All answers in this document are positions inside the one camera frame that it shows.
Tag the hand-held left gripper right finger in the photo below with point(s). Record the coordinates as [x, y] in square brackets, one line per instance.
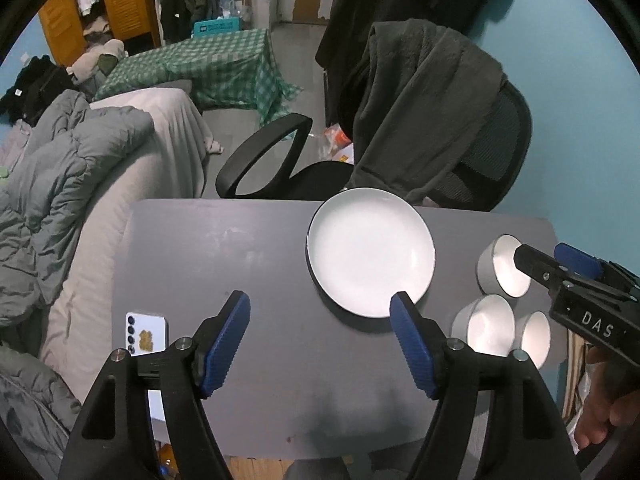
[412, 345]

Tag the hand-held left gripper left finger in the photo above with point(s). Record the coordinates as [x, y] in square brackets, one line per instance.
[225, 345]

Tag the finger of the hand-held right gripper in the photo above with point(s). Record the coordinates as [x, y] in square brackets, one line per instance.
[542, 265]
[580, 259]

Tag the white bowl with dark rim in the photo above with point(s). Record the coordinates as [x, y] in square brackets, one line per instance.
[487, 325]
[532, 337]
[505, 267]

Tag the person's right hand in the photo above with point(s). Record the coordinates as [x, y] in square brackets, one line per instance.
[612, 390]

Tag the beige wooden slats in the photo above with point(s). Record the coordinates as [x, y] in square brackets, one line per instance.
[575, 375]

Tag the white smartphone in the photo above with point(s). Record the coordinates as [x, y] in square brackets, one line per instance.
[150, 332]

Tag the black office chair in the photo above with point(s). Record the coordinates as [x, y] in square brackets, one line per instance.
[320, 180]

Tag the bed with grey sheet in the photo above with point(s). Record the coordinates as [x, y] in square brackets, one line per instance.
[150, 170]

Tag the grey fleece jacket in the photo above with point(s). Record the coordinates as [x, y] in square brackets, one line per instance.
[415, 110]

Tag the orange plastic bag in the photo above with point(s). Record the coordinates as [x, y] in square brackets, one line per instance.
[337, 142]

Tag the grey duvet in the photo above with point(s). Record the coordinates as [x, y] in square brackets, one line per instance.
[65, 175]

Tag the green checkered cloth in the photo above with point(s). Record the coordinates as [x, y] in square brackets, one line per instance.
[215, 65]

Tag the black hanging coat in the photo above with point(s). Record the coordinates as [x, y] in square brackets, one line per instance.
[390, 0]

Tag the beige clothing pile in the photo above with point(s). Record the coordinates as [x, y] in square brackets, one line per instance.
[95, 60]

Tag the black clothing pile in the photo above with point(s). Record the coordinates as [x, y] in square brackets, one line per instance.
[40, 85]

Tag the dark hanging clothes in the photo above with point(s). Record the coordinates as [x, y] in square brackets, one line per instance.
[175, 5]

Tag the wooden wardrobe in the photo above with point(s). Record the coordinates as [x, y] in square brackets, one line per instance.
[125, 0]

